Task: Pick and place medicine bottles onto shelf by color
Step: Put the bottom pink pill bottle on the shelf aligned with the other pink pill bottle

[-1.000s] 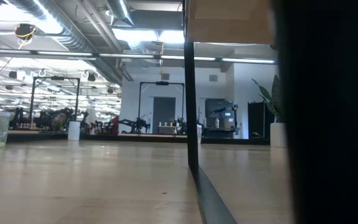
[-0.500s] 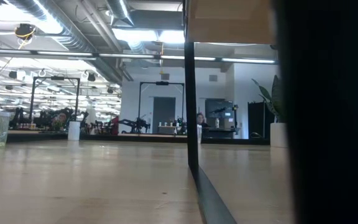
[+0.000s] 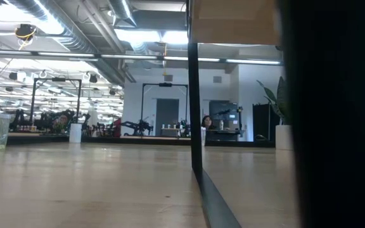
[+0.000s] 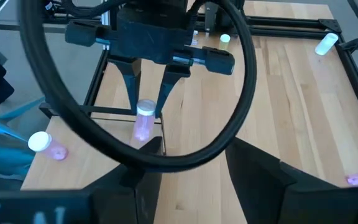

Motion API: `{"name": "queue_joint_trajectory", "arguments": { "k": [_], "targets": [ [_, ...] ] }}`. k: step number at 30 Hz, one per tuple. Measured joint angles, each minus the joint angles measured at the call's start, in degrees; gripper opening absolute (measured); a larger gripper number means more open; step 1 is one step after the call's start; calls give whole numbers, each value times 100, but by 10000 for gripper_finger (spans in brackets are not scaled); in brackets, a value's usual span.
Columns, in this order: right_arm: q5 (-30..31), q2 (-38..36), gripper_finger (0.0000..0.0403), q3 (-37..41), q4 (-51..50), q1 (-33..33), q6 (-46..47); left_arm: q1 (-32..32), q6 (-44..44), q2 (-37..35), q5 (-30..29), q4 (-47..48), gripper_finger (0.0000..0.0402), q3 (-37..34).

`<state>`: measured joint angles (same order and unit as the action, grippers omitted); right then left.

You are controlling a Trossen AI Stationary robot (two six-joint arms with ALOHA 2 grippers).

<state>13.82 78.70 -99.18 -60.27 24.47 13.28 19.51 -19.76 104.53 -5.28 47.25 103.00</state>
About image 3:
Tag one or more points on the person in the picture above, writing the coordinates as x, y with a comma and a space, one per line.
208, 122

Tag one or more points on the clear medicine bottle white cap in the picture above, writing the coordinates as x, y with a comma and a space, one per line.
75, 133

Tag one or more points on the ribbed silver duct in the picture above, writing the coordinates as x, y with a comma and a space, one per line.
74, 41

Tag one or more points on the black aluminium table frame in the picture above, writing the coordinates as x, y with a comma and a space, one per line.
138, 141

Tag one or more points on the black background robot arm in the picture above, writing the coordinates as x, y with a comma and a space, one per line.
138, 127

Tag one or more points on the long ceiling light bar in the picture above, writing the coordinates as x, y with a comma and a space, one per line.
128, 57

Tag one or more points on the grey cabinet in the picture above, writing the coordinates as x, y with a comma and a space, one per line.
225, 107

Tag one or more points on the black ceiling device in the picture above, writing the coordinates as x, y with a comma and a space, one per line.
25, 31

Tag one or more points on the grey door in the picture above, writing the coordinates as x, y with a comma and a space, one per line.
166, 111

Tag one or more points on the black blurred post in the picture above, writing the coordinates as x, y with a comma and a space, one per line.
344, 126

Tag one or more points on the green artificial plant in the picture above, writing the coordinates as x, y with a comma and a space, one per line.
280, 101

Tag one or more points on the white plant pot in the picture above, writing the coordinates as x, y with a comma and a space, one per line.
283, 137

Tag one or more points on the black gantry frame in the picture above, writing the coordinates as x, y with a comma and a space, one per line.
57, 79
165, 84

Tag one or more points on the smooth silver duct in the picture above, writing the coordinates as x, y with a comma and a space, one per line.
122, 9

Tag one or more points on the black cabinet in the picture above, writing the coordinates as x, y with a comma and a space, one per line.
261, 123

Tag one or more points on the red object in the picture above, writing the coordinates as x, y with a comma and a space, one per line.
118, 128

